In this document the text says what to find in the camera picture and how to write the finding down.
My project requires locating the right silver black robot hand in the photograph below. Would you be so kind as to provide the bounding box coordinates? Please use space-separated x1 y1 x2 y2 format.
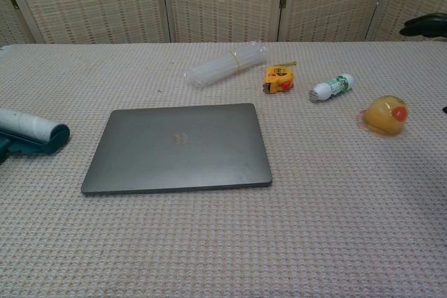
399 13 447 38

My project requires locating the yellow tape measure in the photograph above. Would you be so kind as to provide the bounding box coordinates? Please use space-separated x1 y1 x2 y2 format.
262 61 298 96

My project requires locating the white bottle green label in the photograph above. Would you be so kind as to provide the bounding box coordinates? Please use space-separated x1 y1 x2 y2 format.
307 73 355 105

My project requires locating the white lint roller teal handle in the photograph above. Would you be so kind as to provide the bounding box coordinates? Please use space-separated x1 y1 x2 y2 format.
0 107 71 166

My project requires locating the pink white waffle tablecloth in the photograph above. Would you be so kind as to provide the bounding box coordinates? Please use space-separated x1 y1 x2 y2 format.
0 41 447 298

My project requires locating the clear glue stick bundle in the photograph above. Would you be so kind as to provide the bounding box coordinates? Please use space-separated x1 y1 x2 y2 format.
183 42 268 88

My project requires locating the grey silver laptop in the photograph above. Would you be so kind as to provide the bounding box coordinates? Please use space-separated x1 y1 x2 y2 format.
80 103 273 198

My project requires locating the yellow jelly cup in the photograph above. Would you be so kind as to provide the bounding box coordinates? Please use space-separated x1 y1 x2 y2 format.
357 94 410 137

